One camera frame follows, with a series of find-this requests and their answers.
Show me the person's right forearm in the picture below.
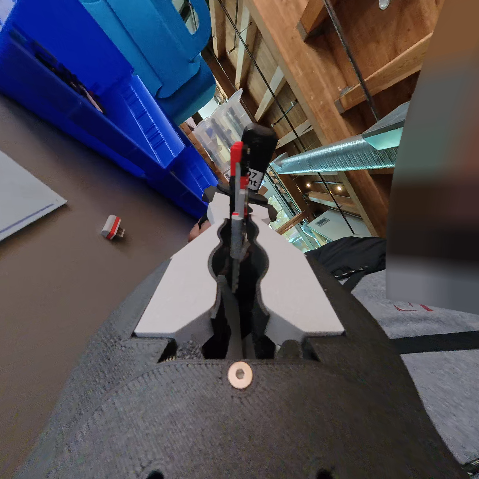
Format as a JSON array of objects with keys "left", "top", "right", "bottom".
[{"left": 307, "top": 237, "right": 387, "bottom": 279}]

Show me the clear plastic storage box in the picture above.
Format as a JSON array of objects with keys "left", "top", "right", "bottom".
[{"left": 193, "top": 88, "right": 255, "bottom": 180}]

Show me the blue storage bin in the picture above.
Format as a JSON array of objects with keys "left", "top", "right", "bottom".
[
  {"left": 0, "top": 0, "right": 186, "bottom": 178},
  {"left": 150, "top": 146, "right": 219, "bottom": 219}
]

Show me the pale blue instruction booklet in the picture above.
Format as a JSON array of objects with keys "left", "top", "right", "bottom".
[{"left": 0, "top": 150, "right": 68, "bottom": 242}]

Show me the silver ventilation duct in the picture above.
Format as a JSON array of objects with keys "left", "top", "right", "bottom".
[{"left": 271, "top": 101, "right": 408, "bottom": 176}]

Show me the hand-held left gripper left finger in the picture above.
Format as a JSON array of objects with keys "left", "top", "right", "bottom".
[{"left": 133, "top": 218, "right": 230, "bottom": 340}]

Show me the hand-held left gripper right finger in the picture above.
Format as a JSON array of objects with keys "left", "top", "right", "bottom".
[{"left": 247, "top": 215, "right": 346, "bottom": 357}]

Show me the grey desk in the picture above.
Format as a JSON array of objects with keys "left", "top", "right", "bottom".
[{"left": 0, "top": 94, "right": 210, "bottom": 472}]

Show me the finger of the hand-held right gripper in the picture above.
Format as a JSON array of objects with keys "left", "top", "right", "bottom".
[
  {"left": 207, "top": 195, "right": 231, "bottom": 225},
  {"left": 249, "top": 205, "right": 271, "bottom": 226}
]

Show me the long grey studded plate assembly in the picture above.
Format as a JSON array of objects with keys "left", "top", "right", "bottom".
[{"left": 229, "top": 141, "right": 252, "bottom": 293}]

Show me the pile of mixed toy bricks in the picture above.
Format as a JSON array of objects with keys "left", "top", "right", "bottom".
[{"left": 11, "top": 30, "right": 105, "bottom": 113}]

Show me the person's torso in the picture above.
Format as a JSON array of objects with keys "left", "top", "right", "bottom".
[{"left": 337, "top": 269, "right": 479, "bottom": 468}]

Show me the grey red brick assembly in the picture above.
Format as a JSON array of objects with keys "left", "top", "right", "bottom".
[
  {"left": 100, "top": 214, "right": 125, "bottom": 240},
  {"left": 231, "top": 211, "right": 247, "bottom": 259}
]

